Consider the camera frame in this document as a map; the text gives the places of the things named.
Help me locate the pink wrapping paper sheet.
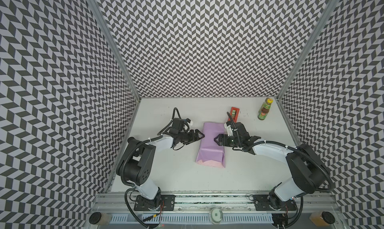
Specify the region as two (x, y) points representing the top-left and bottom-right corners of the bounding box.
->
(196, 122), (226, 168)

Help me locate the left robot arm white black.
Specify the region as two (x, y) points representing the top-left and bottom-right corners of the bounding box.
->
(116, 118), (205, 210)

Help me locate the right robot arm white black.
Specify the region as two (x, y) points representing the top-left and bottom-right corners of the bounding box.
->
(214, 122), (336, 210)

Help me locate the red tape dispenser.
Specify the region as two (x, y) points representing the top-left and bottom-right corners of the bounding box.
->
(230, 107), (240, 123)

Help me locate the green sauce bottle yellow cap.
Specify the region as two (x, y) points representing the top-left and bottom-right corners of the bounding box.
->
(258, 98), (274, 120)

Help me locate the round white button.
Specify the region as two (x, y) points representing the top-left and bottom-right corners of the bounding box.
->
(209, 208), (224, 225)

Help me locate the right corner jar black lid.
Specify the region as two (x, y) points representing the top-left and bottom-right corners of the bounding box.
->
(310, 211), (336, 227)

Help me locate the corner jar black lid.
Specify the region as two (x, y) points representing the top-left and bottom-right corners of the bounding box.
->
(89, 212), (112, 226)
(310, 211), (336, 227)

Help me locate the left corner jar black lid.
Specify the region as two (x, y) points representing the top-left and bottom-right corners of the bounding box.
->
(89, 212), (112, 226)

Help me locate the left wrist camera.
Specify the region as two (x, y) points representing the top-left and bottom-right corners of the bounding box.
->
(183, 118), (193, 127)

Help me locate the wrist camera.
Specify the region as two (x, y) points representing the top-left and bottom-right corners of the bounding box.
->
(225, 121), (233, 136)
(183, 118), (193, 127)

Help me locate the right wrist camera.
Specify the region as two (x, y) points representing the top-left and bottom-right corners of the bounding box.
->
(225, 121), (233, 136)

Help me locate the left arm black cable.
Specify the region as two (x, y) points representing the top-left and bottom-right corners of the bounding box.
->
(124, 186), (160, 229)

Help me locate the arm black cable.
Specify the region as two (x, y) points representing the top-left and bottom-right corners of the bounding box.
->
(263, 140), (335, 192)
(124, 186), (160, 229)

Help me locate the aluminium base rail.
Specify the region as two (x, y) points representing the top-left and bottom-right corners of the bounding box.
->
(91, 191), (341, 213)

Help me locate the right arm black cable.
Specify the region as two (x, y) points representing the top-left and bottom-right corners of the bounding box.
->
(263, 140), (335, 192)

